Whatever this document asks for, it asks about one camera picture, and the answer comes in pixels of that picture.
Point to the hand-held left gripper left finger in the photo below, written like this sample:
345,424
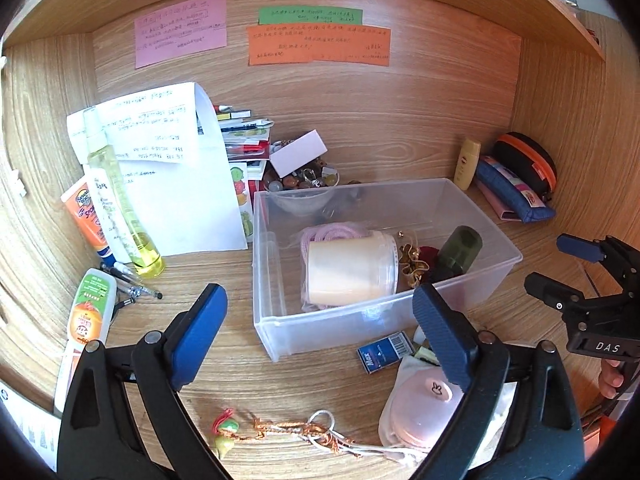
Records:
200,330

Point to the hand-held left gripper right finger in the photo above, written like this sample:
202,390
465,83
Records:
442,335

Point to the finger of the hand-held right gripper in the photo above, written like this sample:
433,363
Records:
577,247
550,290

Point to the yellow black small packet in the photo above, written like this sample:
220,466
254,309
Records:
425,354

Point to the small blue box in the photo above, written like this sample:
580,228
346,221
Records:
382,355

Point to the pink round case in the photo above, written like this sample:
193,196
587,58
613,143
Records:
425,405

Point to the green red braided charm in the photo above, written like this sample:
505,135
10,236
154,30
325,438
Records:
225,425

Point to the clear plastic storage box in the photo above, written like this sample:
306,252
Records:
325,330

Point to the person's right hand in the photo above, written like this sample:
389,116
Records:
610,377

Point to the black pen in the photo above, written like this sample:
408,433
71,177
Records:
122,302
135,287

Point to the gold bells ornament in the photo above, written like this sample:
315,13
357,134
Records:
415,260

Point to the pink wallet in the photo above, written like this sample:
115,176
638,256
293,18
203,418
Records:
500,207

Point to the dark green bottle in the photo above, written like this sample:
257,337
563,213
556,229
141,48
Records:
460,247

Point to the blue pencil case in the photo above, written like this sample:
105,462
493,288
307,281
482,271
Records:
510,187

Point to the black orange zip case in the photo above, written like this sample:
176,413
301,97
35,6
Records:
525,160

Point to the white bottle orange label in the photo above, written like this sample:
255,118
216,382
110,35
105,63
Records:
90,315

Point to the wooden desk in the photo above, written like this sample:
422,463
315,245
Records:
300,390

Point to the cream plastic jar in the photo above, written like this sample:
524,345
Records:
345,270

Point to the white handwritten paper sheet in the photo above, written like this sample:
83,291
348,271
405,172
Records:
185,200

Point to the small yellow bottle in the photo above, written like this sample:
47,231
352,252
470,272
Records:
467,165

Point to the slim white tube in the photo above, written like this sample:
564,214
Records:
65,380

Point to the yellow spray bottle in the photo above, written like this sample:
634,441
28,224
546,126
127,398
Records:
122,200

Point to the orange sunscreen tube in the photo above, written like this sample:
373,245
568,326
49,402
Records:
80,207

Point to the bowl of beads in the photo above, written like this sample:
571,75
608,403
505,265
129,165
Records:
300,182

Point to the white printed paper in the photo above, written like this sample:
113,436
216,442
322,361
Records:
30,425

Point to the small white box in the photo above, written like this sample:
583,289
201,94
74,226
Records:
297,152

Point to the stack of booklets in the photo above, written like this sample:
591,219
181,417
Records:
242,130

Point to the pink paper note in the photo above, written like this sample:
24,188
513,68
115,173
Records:
180,30

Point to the orange paper note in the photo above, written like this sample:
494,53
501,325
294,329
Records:
315,45

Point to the green paper note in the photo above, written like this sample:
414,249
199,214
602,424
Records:
310,15

